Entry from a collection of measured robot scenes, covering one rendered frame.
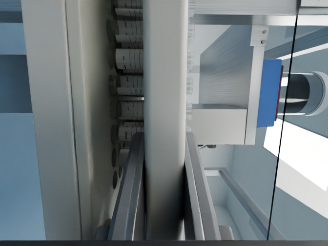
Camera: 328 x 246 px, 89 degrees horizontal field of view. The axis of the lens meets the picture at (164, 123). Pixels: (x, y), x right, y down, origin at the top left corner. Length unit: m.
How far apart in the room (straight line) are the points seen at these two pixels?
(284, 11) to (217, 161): 4.30
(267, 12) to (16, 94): 0.79
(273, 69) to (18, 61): 0.81
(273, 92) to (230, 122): 0.16
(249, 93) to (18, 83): 0.75
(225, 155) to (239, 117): 4.13
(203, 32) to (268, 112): 3.50
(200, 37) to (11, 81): 3.56
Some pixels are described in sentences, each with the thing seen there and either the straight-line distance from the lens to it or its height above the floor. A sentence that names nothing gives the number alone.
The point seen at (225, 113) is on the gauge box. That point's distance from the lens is 0.50.
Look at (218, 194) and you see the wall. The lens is 5.26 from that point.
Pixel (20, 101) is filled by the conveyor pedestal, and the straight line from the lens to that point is 0.78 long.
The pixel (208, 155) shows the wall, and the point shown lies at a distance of 4.50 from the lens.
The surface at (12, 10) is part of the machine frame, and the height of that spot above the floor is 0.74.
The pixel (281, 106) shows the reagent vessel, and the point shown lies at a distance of 0.66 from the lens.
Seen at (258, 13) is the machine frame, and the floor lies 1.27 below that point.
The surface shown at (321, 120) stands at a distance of 0.56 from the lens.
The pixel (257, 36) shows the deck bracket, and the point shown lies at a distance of 0.54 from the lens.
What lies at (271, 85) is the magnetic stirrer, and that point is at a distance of 0.59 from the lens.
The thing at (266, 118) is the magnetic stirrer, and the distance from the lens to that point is 0.59.
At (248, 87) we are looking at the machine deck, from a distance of 0.53.
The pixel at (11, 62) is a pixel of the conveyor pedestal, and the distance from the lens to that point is 0.79.
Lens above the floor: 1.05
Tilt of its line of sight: 1 degrees up
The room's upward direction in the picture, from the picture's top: 90 degrees clockwise
